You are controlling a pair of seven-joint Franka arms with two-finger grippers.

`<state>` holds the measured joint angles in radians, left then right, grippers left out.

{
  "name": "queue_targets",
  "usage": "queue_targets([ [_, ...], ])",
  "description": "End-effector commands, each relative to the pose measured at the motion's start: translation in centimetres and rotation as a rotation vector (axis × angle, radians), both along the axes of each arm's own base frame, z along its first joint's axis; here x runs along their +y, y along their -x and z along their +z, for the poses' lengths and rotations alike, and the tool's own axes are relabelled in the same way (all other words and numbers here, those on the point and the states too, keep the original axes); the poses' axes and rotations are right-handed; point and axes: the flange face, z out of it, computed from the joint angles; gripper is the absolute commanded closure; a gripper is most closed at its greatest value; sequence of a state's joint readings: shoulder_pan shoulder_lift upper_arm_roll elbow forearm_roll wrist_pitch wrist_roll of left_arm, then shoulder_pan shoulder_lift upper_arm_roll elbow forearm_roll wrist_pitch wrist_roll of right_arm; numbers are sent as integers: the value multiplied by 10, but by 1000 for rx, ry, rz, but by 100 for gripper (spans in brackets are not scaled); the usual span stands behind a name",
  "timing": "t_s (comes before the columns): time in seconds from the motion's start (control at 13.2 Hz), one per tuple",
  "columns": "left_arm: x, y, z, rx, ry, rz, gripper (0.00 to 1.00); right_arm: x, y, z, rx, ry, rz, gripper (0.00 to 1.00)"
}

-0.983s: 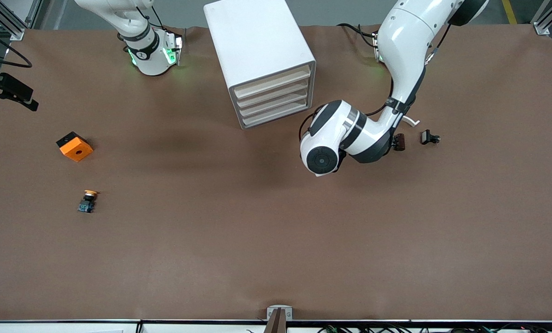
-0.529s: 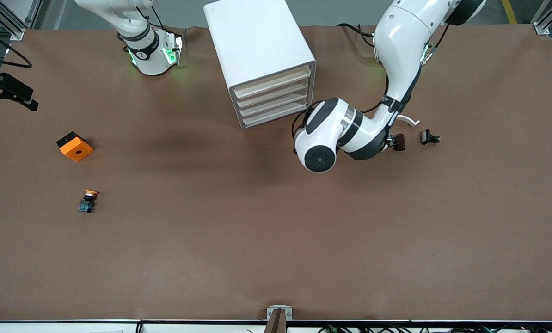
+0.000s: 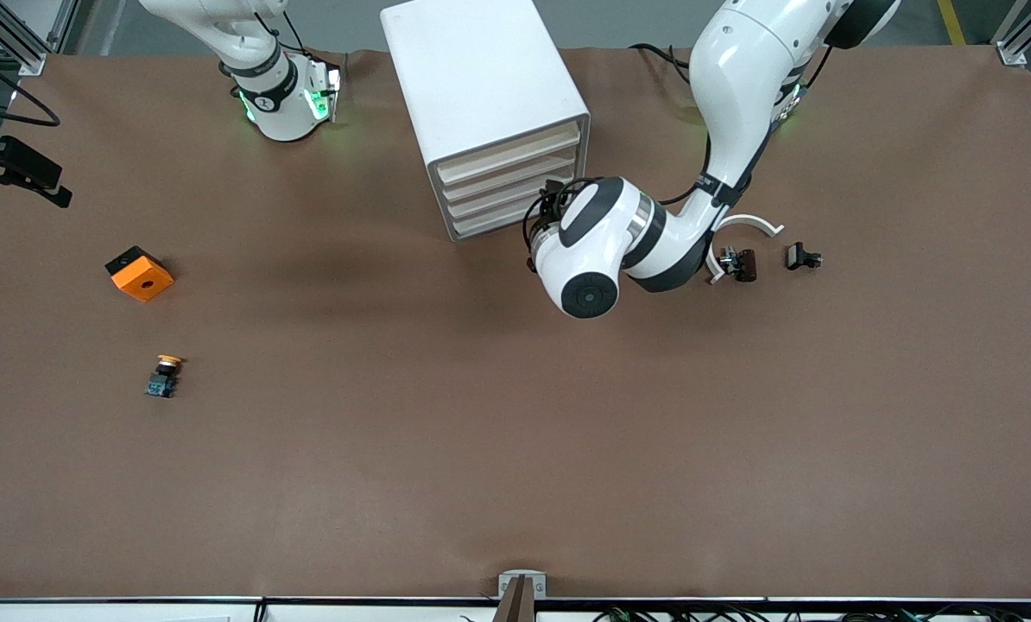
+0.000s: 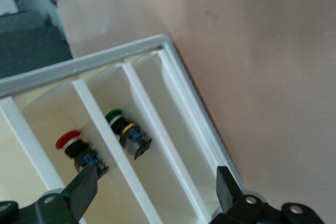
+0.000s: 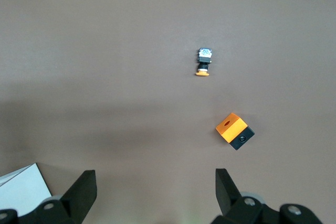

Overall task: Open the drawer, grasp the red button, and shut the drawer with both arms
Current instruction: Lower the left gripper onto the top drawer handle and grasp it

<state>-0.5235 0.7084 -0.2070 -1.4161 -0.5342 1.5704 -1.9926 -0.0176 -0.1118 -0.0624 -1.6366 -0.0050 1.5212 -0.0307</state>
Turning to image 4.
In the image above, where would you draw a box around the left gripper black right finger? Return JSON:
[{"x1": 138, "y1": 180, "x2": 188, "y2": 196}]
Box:
[{"x1": 209, "y1": 166, "x2": 284, "y2": 224}]

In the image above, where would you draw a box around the green push button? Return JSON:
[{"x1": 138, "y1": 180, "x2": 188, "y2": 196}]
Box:
[{"x1": 104, "y1": 109, "x2": 153, "y2": 161}]

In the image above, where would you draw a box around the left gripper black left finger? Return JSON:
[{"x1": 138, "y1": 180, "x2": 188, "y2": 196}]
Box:
[{"x1": 35, "y1": 166, "x2": 98, "y2": 224}]

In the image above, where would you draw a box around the red push button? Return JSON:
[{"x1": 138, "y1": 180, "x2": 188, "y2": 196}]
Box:
[{"x1": 55, "y1": 129, "x2": 110, "y2": 182}]

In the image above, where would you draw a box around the cream cabinet drawer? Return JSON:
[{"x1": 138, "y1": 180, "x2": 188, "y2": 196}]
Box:
[{"x1": 0, "y1": 34, "x2": 246, "y2": 224}]

